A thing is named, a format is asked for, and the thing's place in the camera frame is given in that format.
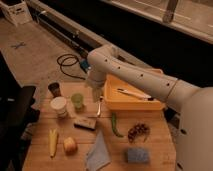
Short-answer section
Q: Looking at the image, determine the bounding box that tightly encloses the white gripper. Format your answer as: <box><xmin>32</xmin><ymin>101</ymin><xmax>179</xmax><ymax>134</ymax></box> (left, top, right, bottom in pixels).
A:
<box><xmin>85</xmin><ymin>75</ymin><xmax>105</xmax><ymax>102</ymax></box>

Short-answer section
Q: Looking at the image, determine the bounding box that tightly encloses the green translucent cup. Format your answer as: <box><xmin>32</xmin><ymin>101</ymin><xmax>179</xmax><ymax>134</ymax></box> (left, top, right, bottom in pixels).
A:
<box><xmin>71</xmin><ymin>93</ymin><xmax>84</xmax><ymax>110</ymax></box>

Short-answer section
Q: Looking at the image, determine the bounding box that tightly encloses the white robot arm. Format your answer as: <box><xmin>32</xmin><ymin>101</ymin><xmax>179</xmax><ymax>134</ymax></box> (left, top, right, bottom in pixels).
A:
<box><xmin>86</xmin><ymin>44</ymin><xmax>213</xmax><ymax>171</ymax></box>

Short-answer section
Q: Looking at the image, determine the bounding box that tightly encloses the yellow plastic tray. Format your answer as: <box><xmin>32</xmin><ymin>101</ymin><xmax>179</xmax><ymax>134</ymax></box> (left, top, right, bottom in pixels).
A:
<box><xmin>104</xmin><ymin>74</ymin><xmax>165</xmax><ymax>110</ymax></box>

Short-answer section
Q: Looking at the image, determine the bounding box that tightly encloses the blue power device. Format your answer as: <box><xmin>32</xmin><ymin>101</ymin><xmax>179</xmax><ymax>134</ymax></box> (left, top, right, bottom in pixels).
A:
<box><xmin>80</xmin><ymin>59</ymin><xmax>90</xmax><ymax>72</ymax></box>

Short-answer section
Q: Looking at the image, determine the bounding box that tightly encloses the dark rectangular block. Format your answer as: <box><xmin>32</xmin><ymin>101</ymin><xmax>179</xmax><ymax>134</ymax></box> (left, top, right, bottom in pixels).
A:
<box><xmin>74</xmin><ymin>117</ymin><xmax>96</xmax><ymax>131</ymax></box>

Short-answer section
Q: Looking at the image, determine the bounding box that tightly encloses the white cup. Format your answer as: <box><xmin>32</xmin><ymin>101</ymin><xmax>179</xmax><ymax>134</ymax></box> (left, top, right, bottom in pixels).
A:
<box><xmin>50</xmin><ymin>96</ymin><xmax>68</xmax><ymax>118</ymax></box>

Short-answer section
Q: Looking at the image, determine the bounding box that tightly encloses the dark brown cup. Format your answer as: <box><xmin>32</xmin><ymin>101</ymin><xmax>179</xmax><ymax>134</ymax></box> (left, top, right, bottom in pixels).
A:
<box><xmin>48</xmin><ymin>82</ymin><xmax>61</xmax><ymax>97</ymax></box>

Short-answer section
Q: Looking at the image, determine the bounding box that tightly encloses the green chili pepper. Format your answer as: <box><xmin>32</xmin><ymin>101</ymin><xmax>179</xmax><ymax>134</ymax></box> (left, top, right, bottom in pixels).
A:
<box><xmin>111</xmin><ymin>113</ymin><xmax>123</xmax><ymax>138</ymax></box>

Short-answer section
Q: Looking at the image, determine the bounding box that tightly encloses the bunch of dark grapes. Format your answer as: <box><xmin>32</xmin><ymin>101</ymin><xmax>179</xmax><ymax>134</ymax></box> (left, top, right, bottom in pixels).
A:
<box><xmin>128</xmin><ymin>123</ymin><xmax>150</xmax><ymax>143</ymax></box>

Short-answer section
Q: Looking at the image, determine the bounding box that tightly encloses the yellow corn cob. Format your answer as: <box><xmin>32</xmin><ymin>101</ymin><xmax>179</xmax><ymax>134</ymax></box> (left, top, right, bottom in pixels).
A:
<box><xmin>49</xmin><ymin>129</ymin><xmax>58</xmax><ymax>158</ymax></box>

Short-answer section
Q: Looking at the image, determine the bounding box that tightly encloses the grey blue cloth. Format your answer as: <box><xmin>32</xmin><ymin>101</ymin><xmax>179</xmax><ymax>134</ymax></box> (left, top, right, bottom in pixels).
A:
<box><xmin>85</xmin><ymin>131</ymin><xmax>111</xmax><ymax>171</ymax></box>

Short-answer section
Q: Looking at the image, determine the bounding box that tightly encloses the blue sponge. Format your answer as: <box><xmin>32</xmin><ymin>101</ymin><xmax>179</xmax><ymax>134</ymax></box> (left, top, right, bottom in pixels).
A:
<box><xmin>126</xmin><ymin>147</ymin><xmax>150</xmax><ymax>163</ymax></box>

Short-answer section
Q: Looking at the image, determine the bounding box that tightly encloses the black chair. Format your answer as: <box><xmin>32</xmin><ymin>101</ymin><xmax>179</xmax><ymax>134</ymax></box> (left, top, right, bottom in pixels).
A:
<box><xmin>0</xmin><ymin>52</ymin><xmax>40</xmax><ymax>171</ymax></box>

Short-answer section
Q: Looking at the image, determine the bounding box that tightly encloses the white cardboard box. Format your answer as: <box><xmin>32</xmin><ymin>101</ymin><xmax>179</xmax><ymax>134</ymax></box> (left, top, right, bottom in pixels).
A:
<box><xmin>0</xmin><ymin>0</ymin><xmax>32</xmax><ymax>26</ymax></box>

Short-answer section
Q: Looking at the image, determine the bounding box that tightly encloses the black cable loop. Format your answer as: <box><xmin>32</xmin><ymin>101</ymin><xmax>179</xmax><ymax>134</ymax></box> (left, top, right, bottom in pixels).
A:
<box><xmin>56</xmin><ymin>53</ymin><xmax>90</xmax><ymax>82</ymax></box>

